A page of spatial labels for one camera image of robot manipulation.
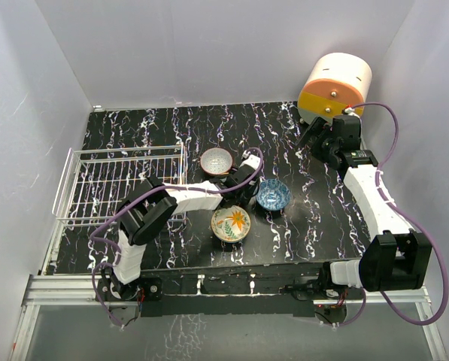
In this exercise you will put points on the blue patterned bowl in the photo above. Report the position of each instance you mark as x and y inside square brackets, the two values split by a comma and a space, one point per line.
[273, 195]

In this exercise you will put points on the orange flower bowl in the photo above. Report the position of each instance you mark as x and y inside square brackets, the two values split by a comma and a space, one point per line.
[230, 225]

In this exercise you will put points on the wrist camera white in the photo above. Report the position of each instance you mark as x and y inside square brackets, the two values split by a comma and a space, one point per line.
[255, 162]
[353, 111]

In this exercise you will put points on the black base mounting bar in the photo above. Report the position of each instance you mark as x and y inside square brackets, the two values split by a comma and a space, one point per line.
[227, 294]

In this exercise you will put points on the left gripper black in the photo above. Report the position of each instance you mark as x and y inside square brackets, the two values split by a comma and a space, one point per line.
[244, 197]

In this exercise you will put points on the white wire dish rack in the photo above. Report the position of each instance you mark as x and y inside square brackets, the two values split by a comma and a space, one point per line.
[94, 182]

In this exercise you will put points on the aluminium frame rail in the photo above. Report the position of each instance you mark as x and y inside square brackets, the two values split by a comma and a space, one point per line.
[140, 331]

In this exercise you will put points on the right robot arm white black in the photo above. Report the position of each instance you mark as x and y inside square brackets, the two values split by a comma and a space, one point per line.
[398, 256]

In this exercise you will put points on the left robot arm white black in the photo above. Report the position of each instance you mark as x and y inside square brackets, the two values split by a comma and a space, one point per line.
[139, 220]

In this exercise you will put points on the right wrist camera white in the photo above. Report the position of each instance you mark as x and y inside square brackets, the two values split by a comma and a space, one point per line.
[353, 111]

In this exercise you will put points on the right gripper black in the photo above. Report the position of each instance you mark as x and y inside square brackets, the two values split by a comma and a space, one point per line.
[313, 129]

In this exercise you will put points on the grey bowl red rim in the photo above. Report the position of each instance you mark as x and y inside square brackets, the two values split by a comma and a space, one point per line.
[216, 161]

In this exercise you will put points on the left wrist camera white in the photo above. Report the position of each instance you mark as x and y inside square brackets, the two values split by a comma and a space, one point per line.
[255, 162]

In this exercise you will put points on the round pastel drawer cabinet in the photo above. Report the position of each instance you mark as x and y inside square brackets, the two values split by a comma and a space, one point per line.
[336, 81]

